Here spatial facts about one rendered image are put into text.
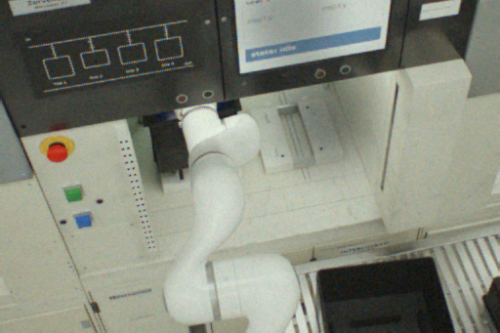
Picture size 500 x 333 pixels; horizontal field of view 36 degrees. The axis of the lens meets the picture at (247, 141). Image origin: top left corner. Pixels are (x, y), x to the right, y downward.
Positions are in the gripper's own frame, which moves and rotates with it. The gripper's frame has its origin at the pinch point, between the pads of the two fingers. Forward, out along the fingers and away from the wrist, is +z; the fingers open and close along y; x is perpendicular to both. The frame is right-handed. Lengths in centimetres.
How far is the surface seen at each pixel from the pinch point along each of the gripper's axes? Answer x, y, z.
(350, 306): -45, 27, -49
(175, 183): -31.3, -7.7, -9.7
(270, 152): -31.3, 18.4, -7.0
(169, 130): -10.1, -6.7, -10.1
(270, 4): 41, 14, -32
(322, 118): -31.2, 35.4, 0.3
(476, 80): 12, 56, -34
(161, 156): -18.8, -9.7, -10.3
